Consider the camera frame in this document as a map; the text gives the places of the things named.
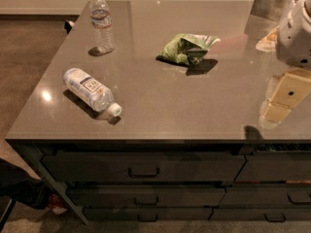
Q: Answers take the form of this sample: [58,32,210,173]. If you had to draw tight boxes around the green jalapeno chip bag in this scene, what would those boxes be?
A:
[155,33,221,66]

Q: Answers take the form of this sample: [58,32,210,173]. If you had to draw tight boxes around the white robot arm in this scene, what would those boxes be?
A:
[276,0,311,69]

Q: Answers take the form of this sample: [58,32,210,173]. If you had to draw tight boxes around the blue plastic bottle lying down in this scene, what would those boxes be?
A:
[63,68,122,117]

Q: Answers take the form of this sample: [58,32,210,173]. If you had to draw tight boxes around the clear upright water bottle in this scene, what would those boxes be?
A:
[89,0,115,56]

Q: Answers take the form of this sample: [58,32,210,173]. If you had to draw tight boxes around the dark drawer cabinet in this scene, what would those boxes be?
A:
[10,140,311,222]

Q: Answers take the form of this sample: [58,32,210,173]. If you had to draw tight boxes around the top left drawer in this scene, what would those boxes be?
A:
[42,152,245,183]

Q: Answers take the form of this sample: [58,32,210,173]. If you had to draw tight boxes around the drawer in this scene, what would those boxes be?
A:
[236,153,311,182]
[67,185,225,208]
[220,186,311,208]
[83,208,213,222]
[210,209,311,222]
[42,152,245,183]

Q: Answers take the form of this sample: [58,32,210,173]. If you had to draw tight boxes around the bottom left drawer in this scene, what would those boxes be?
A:
[83,208,213,222]

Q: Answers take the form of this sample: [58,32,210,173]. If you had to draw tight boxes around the middle left drawer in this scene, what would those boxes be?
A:
[67,185,225,208]

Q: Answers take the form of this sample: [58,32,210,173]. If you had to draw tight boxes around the middle right drawer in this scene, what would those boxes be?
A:
[220,186,311,208]

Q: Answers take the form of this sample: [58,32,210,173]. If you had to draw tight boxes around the black object behind table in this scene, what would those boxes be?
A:
[64,20,75,34]

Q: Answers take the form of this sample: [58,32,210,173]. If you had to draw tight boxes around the bottom right drawer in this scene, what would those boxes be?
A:
[210,209,311,222]

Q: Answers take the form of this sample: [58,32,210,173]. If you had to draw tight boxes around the red and white shoe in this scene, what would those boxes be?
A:
[48,194,68,215]

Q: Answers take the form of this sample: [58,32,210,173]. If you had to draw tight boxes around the top right drawer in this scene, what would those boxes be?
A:
[236,153,311,182]

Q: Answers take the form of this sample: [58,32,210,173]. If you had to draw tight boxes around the person's dark trouser leg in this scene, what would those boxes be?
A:
[0,159,52,210]

